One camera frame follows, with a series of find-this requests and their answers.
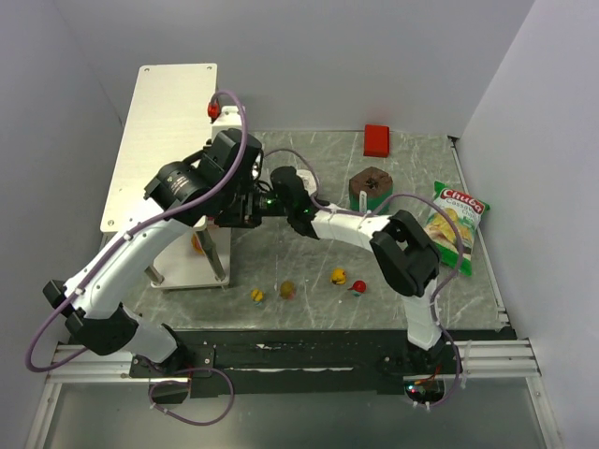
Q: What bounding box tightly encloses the yellow pink lion toy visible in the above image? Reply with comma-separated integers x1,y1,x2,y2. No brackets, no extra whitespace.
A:
191,234,205,255

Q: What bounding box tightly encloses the olive round toy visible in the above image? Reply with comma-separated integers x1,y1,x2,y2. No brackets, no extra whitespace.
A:
279,281,296,299

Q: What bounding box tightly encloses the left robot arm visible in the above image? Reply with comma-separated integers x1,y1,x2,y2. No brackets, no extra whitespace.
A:
44,128,262,372

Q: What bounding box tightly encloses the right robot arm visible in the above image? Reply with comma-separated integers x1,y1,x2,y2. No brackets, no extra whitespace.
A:
270,167,442,351

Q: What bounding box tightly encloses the white two-tier shelf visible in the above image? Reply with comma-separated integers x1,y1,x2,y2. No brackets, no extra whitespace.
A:
100,63,231,290

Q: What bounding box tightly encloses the brown and green cup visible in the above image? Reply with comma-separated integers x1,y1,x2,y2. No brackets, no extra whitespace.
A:
348,167,393,211

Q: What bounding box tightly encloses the yellow duck toy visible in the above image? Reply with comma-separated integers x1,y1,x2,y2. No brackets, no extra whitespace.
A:
329,268,347,285

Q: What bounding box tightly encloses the yellow bee toy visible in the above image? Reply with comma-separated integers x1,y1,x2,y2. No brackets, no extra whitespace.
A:
251,289,265,304

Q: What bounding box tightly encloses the red block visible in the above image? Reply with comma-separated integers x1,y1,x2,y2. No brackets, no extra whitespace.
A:
363,123,390,158

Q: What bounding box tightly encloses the green chips bag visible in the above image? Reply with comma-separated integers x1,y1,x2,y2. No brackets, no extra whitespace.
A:
424,181,490,276

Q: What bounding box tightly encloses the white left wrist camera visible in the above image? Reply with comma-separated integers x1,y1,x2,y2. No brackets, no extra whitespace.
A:
208,103,244,143

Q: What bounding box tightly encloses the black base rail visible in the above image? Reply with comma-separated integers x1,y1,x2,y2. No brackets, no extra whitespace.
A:
128,328,464,399

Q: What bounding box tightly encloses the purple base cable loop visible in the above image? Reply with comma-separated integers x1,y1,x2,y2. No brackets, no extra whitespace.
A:
148,367,237,427

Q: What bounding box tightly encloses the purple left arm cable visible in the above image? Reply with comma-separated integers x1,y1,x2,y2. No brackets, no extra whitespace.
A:
23,90,249,374

